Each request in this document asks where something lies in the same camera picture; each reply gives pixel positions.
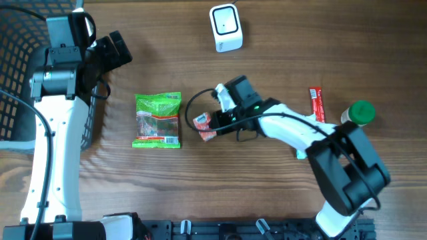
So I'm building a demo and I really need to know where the small red white carton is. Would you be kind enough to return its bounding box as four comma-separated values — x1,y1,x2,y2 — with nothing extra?
193,112,217,142

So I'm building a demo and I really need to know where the teal white tissue pack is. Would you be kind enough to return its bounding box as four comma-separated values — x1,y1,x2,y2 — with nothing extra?
296,150,307,160

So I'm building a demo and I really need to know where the green gummy candy bag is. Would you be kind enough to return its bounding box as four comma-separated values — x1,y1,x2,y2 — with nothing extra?
132,92,181,149

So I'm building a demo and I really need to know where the red stick sachet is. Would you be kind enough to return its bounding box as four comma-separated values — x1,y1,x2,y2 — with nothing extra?
309,87,326,123

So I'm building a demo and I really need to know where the green lid jar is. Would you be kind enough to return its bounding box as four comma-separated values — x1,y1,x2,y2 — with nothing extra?
340,100,376,126

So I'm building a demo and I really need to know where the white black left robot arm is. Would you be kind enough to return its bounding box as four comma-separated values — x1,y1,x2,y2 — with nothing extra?
3,9,149,239

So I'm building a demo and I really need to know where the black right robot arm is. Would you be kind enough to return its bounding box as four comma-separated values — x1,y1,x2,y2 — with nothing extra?
211,97,391,238

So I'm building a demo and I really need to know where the white barcode scanner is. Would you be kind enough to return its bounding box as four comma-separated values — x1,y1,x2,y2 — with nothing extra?
209,3,243,53

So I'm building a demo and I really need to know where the grey plastic mesh basket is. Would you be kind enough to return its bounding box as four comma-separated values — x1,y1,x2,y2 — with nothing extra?
1,0,85,153

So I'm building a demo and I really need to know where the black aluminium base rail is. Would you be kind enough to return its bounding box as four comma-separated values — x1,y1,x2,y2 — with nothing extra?
133,218,378,240

